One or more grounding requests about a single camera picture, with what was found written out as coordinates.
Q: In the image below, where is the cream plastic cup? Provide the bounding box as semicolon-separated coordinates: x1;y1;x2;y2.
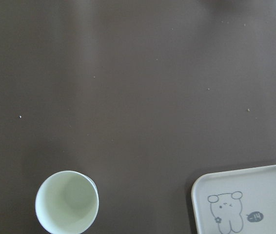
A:
35;171;99;234

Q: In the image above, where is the cream rabbit tray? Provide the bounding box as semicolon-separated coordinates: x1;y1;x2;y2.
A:
191;165;276;234

